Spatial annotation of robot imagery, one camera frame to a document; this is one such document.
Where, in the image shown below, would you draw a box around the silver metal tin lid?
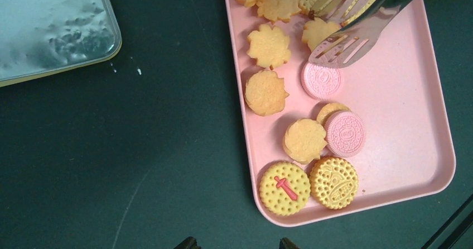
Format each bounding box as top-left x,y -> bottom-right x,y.
1,0 -> 122,87

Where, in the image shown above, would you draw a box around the metal tongs white handles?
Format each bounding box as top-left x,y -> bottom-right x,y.
308,0 -> 413,68

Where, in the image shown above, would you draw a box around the round swirl tan cookie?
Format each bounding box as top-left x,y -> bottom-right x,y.
244,70 -> 289,117

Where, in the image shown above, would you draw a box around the yellow biscuit red cross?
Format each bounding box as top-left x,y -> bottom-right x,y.
259,161 -> 311,216

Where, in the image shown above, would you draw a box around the pink plastic tray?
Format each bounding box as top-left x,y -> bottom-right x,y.
240,0 -> 456,227

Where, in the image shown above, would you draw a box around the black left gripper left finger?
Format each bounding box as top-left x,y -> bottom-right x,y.
174,236 -> 201,249

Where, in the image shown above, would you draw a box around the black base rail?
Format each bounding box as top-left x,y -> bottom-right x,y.
422,195 -> 473,249

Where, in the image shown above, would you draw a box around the pink sandwich cookie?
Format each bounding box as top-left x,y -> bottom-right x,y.
325,111 -> 366,157
301,63 -> 345,100

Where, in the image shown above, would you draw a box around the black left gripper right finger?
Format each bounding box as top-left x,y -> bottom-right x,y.
279,237 -> 300,249

